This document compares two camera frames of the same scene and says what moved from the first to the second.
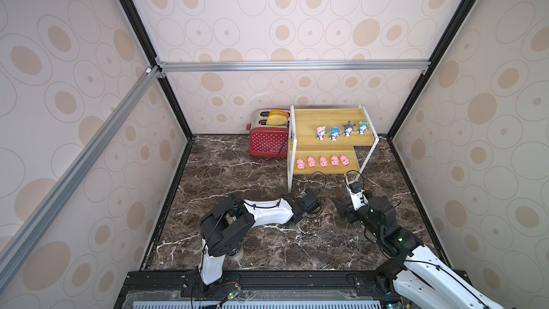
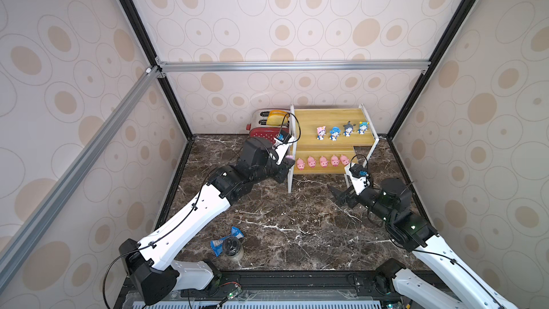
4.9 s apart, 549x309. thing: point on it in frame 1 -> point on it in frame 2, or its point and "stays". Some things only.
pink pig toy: x=323 y=162 stays
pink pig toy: x=311 y=162 stays
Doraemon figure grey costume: x=348 y=129 stays
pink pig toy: x=334 y=160 stays
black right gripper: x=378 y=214 -> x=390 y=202
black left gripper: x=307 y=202 -> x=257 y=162
